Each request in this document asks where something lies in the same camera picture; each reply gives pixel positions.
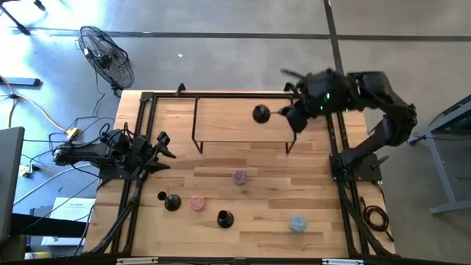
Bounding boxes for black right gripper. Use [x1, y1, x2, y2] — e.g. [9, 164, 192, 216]
[281, 105, 311, 133]

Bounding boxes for beige floor cable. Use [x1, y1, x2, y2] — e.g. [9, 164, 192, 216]
[0, 75, 71, 132]

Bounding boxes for pink patterned candle tin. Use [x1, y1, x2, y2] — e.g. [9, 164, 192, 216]
[188, 194, 207, 213]

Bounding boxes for white floor cable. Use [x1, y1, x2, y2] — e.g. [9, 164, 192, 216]
[13, 163, 93, 205]

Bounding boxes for coiled black cable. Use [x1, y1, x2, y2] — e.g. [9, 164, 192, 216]
[359, 197, 395, 243]

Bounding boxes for wooden shelf riser, black legs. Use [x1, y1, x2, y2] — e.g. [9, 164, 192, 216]
[191, 94, 298, 155]

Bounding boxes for white table edge bracket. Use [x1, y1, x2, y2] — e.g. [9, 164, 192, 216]
[116, 257, 159, 265]
[322, 258, 364, 265]

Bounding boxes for black tripod legs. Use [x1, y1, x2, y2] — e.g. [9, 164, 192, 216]
[0, 0, 47, 37]

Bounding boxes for black bench beam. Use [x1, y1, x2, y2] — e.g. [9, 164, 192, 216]
[10, 213, 88, 239]

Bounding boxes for black floor fan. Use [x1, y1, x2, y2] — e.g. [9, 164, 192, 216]
[75, 25, 135, 97]

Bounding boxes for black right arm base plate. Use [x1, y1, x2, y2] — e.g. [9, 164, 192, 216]
[329, 152, 383, 182]

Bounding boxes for grey flat panel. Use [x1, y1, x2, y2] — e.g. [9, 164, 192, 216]
[0, 126, 26, 244]

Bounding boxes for black metal table frame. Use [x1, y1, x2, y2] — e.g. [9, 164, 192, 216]
[88, 82, 397, 258]

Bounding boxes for blue patterned candle tin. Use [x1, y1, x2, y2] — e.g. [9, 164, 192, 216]
[289, 215, 308, 233]

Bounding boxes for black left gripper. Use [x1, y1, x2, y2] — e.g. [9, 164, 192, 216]
[132, 131, 177, 174]

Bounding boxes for white paper sheet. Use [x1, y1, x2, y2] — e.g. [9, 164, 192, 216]
[40, 197, 96, 247]

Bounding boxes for yellow small object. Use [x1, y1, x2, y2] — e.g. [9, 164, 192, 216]
[24, 251, 53, 261]

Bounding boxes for purple patterned candle tin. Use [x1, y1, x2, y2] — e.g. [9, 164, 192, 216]
[231, 169, 248, 186]

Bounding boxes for grey metal table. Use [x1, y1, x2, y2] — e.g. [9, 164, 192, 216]
[406, 94, 471, 216]

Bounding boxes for black floor bar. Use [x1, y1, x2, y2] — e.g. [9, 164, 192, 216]
[0, 77, 42, 88]

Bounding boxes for black metal candlestick holder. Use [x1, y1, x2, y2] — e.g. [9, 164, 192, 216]
[252, 104, 286, 124]
[157, 191, 183, 213]
[216, 209, 236, 230]

